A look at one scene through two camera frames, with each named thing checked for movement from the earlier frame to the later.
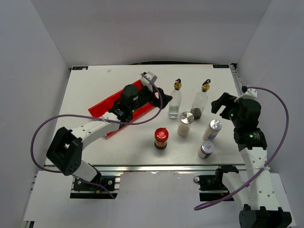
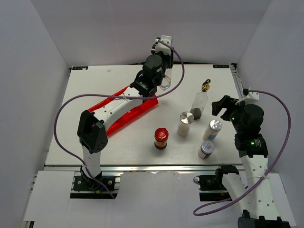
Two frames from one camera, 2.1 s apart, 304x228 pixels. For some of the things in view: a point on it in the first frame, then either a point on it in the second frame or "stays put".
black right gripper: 226,100 stays put
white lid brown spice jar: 206,150 stays put
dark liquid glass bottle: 201,101 stays put
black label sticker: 221,66 stays put
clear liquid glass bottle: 175,100 to 166,83
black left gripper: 157,101 to 168,58
